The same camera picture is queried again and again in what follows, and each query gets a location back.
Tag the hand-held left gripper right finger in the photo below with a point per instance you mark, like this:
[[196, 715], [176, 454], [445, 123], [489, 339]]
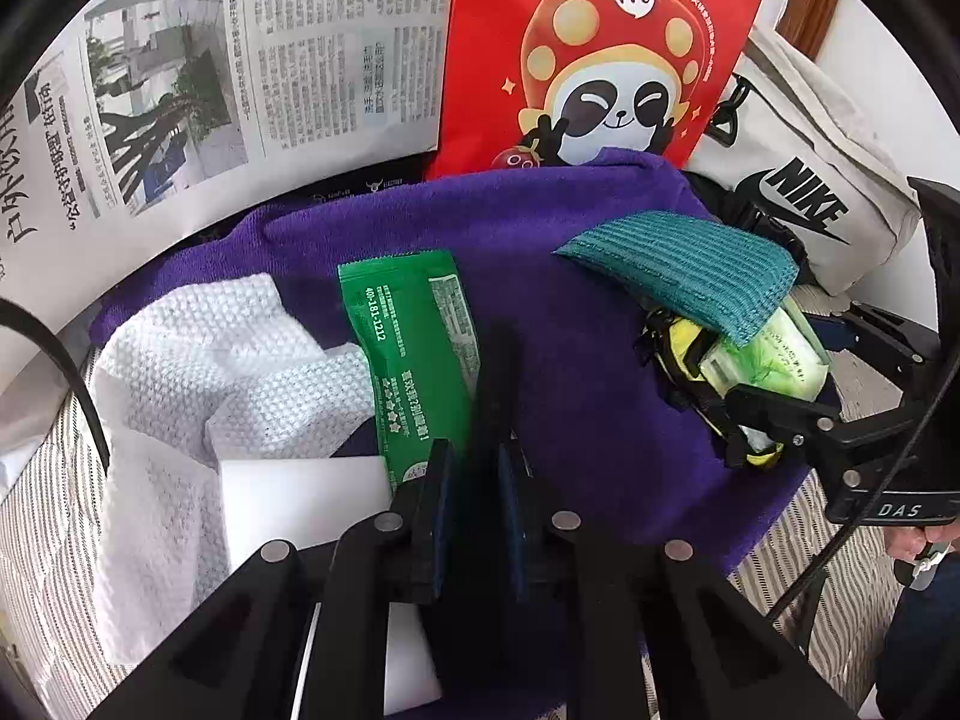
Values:
[[514, 517]]

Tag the teal knitted cloth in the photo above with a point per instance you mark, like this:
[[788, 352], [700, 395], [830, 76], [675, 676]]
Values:
[[675, 270]]

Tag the white canvas bag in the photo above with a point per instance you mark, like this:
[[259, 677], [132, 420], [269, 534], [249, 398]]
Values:
[[825, 127]]

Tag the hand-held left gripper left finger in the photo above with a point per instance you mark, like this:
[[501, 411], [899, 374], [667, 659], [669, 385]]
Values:
[[442, 510]]

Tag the striped bed sheet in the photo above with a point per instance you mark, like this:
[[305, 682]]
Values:
[[862, 600]]

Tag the green foil packet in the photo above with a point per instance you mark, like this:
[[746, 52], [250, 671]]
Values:
[[412, 360]]

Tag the red panda print bag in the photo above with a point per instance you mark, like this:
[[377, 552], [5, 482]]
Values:
[[487, 52]]

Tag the green white tissue pack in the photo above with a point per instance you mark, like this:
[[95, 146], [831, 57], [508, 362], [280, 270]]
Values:
[[772, 360]]

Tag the newspaper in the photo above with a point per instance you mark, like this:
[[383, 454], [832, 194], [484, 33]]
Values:
[[300, 52]]

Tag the purple towel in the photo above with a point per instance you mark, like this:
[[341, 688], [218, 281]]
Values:
[[585, 390]]

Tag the person's blue jeans leg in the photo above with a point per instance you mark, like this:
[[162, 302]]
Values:
[[922, 652]]

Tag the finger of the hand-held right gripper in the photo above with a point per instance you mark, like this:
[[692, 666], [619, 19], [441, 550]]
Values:
[[780, 412], [937, 277]]

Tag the white textured paper towel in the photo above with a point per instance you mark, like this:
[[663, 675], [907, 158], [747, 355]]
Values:
[[225, 360]]

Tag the wooden door frame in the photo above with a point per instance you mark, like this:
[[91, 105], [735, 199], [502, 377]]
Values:
[[810, 0]]

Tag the white foam sponge block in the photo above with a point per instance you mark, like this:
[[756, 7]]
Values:
[[300, 495]]

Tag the person's right hand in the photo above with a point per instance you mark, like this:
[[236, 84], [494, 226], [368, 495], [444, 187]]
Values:
[[911, 542]]

